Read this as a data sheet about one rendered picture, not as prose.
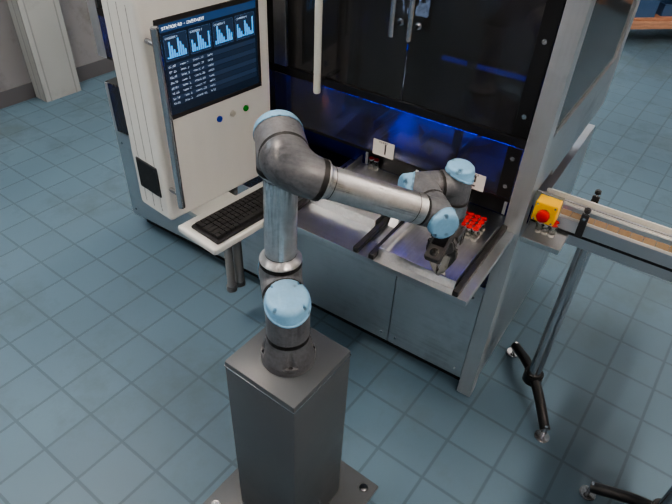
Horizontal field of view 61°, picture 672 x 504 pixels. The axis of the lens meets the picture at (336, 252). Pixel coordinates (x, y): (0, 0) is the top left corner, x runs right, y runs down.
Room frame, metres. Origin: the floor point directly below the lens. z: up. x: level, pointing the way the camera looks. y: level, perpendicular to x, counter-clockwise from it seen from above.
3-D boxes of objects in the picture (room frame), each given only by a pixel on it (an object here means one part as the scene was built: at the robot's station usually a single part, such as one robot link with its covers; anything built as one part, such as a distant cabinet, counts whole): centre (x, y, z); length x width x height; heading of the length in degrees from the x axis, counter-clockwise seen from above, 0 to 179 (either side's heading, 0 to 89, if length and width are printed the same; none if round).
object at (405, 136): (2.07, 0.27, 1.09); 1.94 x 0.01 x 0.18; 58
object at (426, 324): (2.50, 0.01, 0.44); 2.06 x 1.00 x 0.88; 58
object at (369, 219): (1.73, -0.10, 0.90); 0.34 x 0.26 x 0.04; 148
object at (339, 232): (1.58, -0.21, 0.87); 0.70 x 0.48 x 0.02; 58
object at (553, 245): (1.55, -0.70, 0.87); 0.14 x 0.13 x 0.02; 148
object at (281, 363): (1.04, 0.12, 0.84); 0.15 x 0.15 x 0.10
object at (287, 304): (1.05, 0.12, 0.96); 0.13 x 0.12 x 0.14; 14
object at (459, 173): (1.28, -0.30, 1.23); 0.09 x 0.08 x 0.11; 104
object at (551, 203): (1.53, -0.67, 1.00); 0.08 x 0.07 x 0.07; 148
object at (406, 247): (1.46, -0.33, 0.90); 0.34 x 0.26 x 0.04; 148
